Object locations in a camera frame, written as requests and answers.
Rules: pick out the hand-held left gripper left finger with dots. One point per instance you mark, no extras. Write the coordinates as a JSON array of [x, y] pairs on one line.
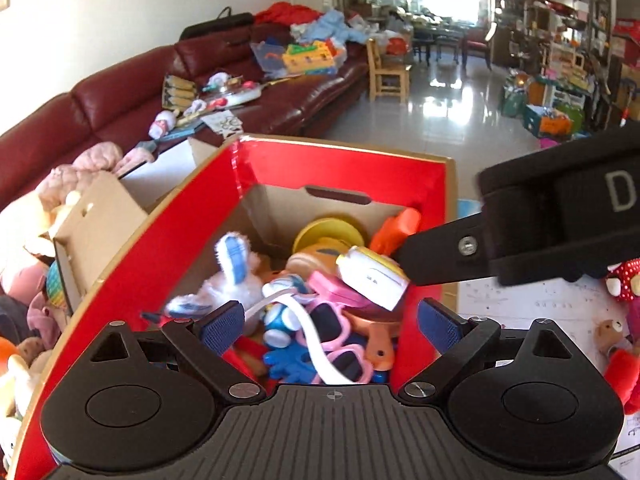
[[220, 326]]

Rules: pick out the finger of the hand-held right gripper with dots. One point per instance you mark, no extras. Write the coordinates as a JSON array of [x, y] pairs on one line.
[[440, 252]]

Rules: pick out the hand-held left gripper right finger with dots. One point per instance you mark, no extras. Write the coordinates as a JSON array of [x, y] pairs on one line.
[[440, 324]]

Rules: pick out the white yellow toy phone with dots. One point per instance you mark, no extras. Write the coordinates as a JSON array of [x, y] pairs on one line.
[[372, 275]]

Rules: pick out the red cardboard box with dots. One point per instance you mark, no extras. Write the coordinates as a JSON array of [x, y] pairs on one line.
[[150, 270]]

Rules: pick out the clear plastic container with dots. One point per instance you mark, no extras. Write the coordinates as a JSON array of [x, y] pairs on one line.
[[267, 57]]

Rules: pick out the orange plastic toy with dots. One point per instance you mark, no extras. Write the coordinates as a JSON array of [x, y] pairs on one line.
[[395, 230]]

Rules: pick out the white blue plush bunny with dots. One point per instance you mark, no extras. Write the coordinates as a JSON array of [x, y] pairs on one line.
[[230, 270]]

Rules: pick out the orange toy pan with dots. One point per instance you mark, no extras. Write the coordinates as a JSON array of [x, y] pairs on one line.
[[382, 342]]

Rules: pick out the blue white doll figure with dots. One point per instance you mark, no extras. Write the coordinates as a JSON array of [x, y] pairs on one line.
[[282, 320]]

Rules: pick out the blue plastic toy hand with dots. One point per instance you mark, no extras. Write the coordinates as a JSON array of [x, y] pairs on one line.
[[292, 367]]

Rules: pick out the white instruction sheet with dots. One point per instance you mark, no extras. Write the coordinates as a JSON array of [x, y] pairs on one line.
[[530, 300]]

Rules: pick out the red polka dot mouse plush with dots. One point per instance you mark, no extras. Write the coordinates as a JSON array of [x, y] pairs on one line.
[[625, 277]]

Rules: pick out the heap of boxes on floor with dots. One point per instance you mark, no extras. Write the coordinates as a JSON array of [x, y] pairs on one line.
[[545, 105]]

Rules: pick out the pink toy sunglasses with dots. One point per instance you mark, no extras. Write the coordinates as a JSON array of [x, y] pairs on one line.
[[332, 322]]

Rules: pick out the yellow plastic plate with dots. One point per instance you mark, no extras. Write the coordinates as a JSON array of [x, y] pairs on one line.
[[327, 230]]

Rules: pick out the brown teddy bear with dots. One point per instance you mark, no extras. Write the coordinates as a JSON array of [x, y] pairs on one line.
[[610, 335]]

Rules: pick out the red plush toy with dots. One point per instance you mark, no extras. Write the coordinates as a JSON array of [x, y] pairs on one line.
[[625, 377]]

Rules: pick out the wooden chair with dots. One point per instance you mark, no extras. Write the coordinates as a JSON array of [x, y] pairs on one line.
[[387, 77]]

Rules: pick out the cluttered shelving unit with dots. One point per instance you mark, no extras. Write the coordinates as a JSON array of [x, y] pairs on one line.
[[560, 20]]

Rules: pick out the brown cardboard box of plushies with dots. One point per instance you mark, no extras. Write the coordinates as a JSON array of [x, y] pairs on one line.
[[30, 280]]

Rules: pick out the dark dining table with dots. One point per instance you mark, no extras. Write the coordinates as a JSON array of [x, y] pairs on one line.
[[450, 35]]

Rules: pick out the heap of small toys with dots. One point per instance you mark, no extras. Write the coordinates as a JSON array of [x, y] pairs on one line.
[[215, 95]]

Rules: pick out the yellow toy building set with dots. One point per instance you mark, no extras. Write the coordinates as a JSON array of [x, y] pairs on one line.
[[310, 57]]

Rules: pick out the light blue cloth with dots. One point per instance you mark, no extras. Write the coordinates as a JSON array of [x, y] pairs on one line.
[[332, 27]]

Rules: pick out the dark red leather sofa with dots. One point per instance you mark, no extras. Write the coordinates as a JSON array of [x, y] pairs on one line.
[[125, 90]]

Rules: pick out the red cloth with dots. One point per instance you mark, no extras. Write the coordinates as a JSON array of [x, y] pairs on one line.
[[287, 12]]

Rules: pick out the black bag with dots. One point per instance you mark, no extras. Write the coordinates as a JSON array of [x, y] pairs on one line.
[[215, 25]]

